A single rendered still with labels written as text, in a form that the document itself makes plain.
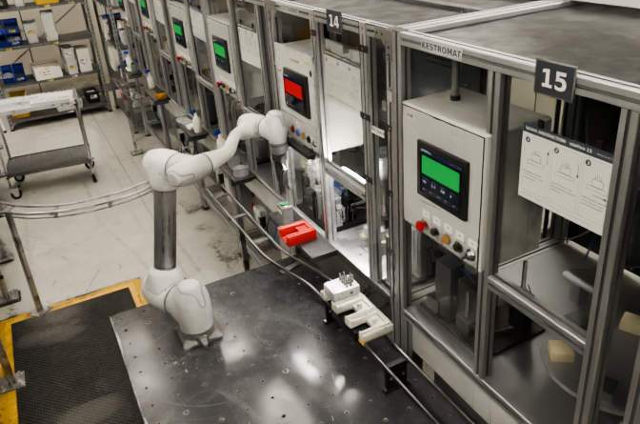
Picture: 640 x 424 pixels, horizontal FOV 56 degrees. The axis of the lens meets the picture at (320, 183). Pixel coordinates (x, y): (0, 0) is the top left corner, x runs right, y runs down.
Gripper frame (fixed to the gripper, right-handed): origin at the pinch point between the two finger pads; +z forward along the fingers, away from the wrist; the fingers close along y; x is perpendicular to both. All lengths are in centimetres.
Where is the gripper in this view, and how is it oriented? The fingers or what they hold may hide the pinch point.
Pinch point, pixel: (282, 189)
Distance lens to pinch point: 306.7
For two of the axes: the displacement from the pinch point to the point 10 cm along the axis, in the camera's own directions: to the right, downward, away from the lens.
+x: -8.9, 2.5, -3.9
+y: -4.6, -3.5, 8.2
